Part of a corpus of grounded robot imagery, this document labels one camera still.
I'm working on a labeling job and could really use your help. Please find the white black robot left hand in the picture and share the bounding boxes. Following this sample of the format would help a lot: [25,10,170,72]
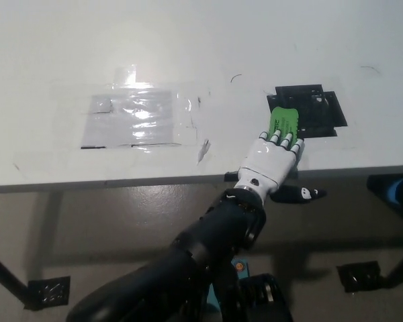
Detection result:
[236,130,327,205]

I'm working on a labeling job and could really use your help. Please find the green whiteboard eraser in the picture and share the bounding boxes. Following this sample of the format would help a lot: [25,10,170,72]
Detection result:
[267,106,301,140]

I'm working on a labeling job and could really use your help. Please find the black robot body blocks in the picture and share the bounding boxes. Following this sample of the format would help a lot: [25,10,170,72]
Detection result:
[208,273,295,322]

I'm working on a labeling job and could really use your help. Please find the small clear tape scrap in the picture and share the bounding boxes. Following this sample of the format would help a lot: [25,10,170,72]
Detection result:
[196,139,211,166]

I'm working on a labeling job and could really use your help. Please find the black tape square patch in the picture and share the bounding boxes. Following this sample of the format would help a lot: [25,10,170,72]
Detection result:
[266,83,349,140]

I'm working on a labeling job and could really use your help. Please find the teal router box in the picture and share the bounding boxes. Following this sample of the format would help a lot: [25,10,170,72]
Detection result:
[206,258,250,307]

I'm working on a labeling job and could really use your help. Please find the black object with blue patch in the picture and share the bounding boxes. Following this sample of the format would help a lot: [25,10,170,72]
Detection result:
[367,174,403,229]

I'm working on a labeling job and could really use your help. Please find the clear tape patch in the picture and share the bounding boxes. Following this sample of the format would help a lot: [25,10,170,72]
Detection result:
[77,65,203,152]

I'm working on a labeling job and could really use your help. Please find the black table foot plate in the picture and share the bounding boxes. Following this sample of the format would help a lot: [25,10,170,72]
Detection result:
[336,260,384,294]

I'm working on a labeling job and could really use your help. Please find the black left floor plate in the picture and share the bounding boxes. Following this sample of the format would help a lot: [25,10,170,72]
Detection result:
[23,276,71,311]

